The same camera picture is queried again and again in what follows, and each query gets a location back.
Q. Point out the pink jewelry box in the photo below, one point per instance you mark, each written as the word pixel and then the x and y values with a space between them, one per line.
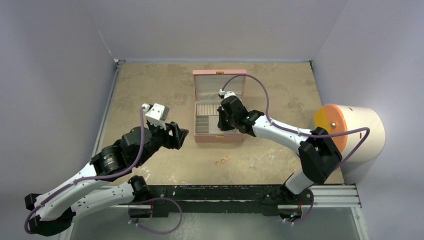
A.
pixel 207 83

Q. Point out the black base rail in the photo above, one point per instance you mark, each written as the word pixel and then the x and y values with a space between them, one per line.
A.
pixel 270 200

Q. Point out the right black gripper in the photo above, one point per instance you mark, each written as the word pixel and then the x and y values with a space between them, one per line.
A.
pixel 224 117

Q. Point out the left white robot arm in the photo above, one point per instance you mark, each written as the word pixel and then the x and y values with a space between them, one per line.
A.
pixel 53 212

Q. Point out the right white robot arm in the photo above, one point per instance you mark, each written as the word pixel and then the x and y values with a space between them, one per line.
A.
pixel 318 154

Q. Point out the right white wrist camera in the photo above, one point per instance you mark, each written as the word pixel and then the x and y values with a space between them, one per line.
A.
pixel 225 94

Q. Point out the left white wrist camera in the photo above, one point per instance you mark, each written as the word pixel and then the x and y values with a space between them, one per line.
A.
pixel 155 114

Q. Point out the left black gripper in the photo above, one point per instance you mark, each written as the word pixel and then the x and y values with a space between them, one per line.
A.
pixel 174 140

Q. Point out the white cylinder orange lid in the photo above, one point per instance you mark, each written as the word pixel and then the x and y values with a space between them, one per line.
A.
pixel 336 118

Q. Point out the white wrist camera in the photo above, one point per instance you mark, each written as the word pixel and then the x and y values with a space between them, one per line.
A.
pixel 155 114
pixel 225 94

